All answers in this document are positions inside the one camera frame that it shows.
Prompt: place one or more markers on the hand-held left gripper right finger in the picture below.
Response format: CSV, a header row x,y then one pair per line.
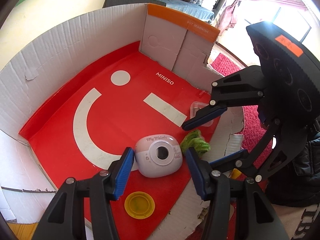
x,y
196,173

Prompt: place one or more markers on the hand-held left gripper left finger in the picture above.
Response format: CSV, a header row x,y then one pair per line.
x,y
123,173

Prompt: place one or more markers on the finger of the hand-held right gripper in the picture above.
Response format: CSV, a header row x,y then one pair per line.
x,y
207,115
252,165

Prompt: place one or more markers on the clear plastic container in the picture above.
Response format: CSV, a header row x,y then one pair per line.
x,y
195,106

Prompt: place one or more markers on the pink toy camera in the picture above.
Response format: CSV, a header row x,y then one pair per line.
x,y
150,161

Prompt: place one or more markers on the white and red cardboard box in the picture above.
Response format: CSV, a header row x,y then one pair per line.
x,y
112,122

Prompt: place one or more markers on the person's right forearm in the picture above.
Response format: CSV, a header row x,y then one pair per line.
x,y
307,160

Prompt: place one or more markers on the green yarn bundle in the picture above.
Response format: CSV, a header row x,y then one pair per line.
x,y
197,142

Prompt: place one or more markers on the yellow plastic lid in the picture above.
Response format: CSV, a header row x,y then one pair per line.
x,y
140,203

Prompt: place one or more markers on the red shaggy rug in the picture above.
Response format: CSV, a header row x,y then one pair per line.
x,y
252,130

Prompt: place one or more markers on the window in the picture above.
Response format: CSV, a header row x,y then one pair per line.
x,y
287,15

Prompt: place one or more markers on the beige printed cloth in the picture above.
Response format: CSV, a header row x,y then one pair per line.
x,y
300,225

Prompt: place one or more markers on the pink curtain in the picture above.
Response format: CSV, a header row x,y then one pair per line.
x,y
240,0

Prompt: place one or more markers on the table with blue cloth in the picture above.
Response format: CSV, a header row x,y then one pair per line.
x,y
187,7

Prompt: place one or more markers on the yellow mat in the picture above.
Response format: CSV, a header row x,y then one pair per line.
x,y
20,231

